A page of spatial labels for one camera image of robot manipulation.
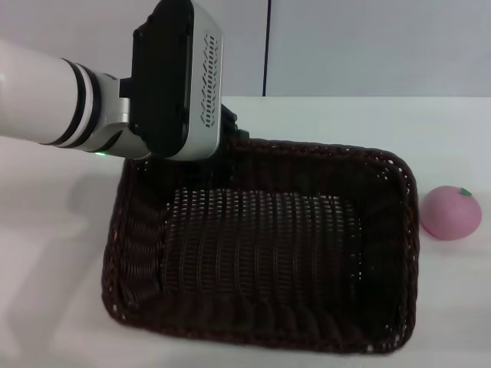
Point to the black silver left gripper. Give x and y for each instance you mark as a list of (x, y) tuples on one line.
[(169, 76)]

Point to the dark brown woven basket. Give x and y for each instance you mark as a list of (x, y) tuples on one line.
[(268, 249)]

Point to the pink toy peach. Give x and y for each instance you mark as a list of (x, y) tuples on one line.
[(450, 214)]

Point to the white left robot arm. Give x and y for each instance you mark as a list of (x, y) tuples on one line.
[(42, 96)]

